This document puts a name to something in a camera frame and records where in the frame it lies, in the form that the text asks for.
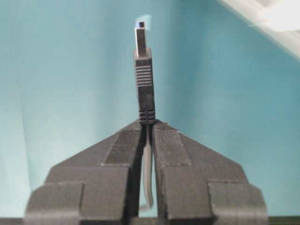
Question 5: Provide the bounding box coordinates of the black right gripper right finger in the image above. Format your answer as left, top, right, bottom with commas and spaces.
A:
152, 121, 268, 225

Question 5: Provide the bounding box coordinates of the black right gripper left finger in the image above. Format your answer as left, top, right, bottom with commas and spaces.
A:
24, 121, 143, 225

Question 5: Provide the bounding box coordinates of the black USB cable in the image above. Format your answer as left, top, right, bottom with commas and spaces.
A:
132, 20, 157, 209

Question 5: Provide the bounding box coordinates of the silver aluminium rail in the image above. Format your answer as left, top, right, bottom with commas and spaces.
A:
220, 0, 300, 58

